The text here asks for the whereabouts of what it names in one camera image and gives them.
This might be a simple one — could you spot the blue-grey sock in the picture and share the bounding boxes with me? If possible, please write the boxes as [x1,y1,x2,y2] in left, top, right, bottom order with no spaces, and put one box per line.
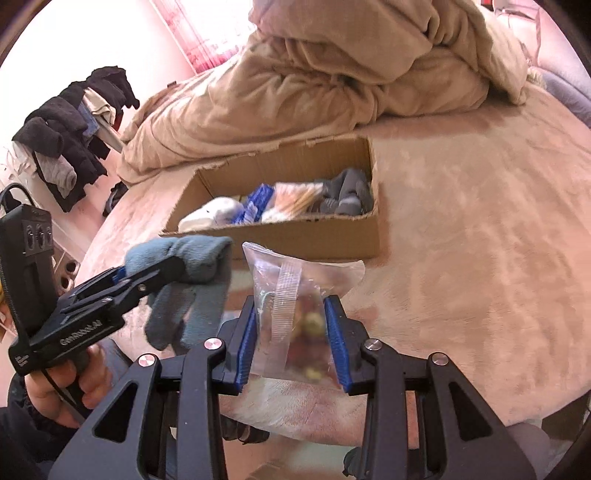
[124,235,232,354]

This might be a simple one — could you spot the white sock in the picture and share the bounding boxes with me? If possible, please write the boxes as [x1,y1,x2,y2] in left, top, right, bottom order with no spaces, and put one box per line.
[178,197,245,233]

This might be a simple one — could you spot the clear plastic snack bag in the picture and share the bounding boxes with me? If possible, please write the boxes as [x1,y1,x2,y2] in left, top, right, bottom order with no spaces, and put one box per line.
[242,242,366,388]

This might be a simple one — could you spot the blue tissue pack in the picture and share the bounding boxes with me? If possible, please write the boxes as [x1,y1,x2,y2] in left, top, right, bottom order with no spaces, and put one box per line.
[232,183,274,225]

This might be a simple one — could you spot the cotton swab bag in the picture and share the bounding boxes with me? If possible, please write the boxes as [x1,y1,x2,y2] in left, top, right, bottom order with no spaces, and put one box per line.
[262,182,324,223]

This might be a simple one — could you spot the dark grey sock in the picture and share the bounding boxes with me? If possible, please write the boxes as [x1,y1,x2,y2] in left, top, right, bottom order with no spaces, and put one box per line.
[318,168,374,216]

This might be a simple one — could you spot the left hand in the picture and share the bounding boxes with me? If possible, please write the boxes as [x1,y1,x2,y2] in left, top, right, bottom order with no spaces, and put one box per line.
[24,345,112,429]

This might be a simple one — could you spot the hanging dark clothes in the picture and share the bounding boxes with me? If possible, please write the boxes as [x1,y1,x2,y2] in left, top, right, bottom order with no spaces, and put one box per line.
[12,66,140,213]

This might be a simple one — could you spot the brown cardboard box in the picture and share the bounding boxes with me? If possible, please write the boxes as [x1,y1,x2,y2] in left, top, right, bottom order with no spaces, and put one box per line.
[160,135,381,261]

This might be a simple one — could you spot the tan bed sheet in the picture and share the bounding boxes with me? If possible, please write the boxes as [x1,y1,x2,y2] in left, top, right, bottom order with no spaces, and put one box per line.
[75,87,591,446]

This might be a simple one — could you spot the pink window curtain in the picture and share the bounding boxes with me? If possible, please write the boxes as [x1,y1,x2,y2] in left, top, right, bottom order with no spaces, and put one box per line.
[152,0,256,73]

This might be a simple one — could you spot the tan fleece duvet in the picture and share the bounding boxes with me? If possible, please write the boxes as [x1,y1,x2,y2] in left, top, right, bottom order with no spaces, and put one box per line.
[117,1,528,185]

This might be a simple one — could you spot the purple pillow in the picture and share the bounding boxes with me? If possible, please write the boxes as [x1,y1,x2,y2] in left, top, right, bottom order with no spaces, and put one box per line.
[537,68,591,128]

